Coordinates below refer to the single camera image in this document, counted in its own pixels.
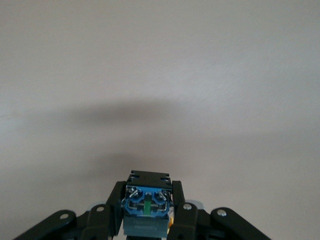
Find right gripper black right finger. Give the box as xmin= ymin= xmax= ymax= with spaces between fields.
xmin=171 ymin=179 xmax=273 ymax=240

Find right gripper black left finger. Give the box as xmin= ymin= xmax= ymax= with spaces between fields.
xmin=13 ymin=180 xmax=126 ymax=240

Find orange-capped push button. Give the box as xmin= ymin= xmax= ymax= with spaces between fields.
xmin=121 ymin=170 xmax=175 ymax=238

